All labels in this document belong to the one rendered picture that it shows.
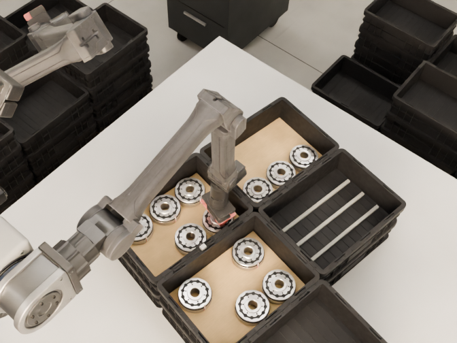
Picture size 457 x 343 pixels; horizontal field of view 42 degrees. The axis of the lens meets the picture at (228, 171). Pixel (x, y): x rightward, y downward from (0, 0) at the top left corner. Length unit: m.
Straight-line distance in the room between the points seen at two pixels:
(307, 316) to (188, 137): 0.81
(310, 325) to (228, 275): 0.29
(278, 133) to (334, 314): 0.71
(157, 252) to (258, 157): 0.51
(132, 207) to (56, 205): 0.99
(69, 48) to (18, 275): 0.52
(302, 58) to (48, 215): 2.01
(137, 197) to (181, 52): 2.45
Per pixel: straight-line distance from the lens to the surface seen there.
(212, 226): 1.93
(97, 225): 1.26
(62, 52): 1.41
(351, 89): 3.17
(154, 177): 1.26
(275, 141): 2.17
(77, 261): 1.22
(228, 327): 1.83
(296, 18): 3.92
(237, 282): 1.88
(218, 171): 1.64
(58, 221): 2.19
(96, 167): 2.29
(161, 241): 1.95
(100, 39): 1.44
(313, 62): 3.65
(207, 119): 1.28
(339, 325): 1.87
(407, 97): 2.91
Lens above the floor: 2.55
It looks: 56 degrees down
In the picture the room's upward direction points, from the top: 3 degrees clockwise
